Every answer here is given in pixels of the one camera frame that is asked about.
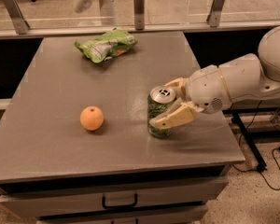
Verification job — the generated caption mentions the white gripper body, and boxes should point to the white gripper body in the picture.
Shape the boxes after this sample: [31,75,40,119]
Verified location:
[186,65,231,114]

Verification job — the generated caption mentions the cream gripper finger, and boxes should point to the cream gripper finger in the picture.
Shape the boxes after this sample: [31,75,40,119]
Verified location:
[148,102,203,130]
[165,77,188,98]

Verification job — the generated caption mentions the green soda can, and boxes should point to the green soda can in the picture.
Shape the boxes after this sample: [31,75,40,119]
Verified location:
[147,86,175,138]

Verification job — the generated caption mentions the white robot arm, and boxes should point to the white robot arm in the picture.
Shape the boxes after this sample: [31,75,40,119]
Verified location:
[149,26,280,130]

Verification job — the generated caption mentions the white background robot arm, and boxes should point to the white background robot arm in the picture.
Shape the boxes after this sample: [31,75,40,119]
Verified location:
[73,0,118,25]

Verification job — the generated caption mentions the green rice chip bag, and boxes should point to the green rice chip bag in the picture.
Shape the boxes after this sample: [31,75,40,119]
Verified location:
[75,28,138,63]

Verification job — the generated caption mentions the upper grey drawer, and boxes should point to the upper grey drawer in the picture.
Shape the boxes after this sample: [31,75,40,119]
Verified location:
[0,176,228,217]

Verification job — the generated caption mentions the grey drawer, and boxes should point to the grey drawer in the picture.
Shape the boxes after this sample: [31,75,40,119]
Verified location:
[36,205,208,224]
[0,176,228,217]

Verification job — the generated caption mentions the orange fruit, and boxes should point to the orange fruit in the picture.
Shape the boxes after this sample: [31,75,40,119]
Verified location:
[80,106,104,131]

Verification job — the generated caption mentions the lower grey drawer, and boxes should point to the lower grey drawer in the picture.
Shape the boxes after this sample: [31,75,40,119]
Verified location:
[36,205,208,224]

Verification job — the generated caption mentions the black table leg frame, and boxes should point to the black table leg frame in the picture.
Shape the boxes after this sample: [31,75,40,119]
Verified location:
[231,107,280,173]

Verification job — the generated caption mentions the right metal railing bracket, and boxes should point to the right metal railing bracket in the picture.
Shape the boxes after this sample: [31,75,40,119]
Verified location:
[206,0,225,27]

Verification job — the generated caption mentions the metal railing bracket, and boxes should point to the metal railing bracket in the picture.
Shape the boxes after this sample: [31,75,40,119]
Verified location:
[206,0,225,27]
[2,0,30,35]
[133,0,145,30]

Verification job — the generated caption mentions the black floor cable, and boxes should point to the black floor cable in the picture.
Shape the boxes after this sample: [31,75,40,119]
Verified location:
[232,147,280,192]

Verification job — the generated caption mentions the middle metal railing bracket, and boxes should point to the middle metal railing bracket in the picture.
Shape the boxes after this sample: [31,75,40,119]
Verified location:
[133,0,145,30]

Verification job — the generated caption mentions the left metal railing bracket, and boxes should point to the left metal railing bracket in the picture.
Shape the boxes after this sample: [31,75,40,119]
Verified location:
[2,0,30,35]

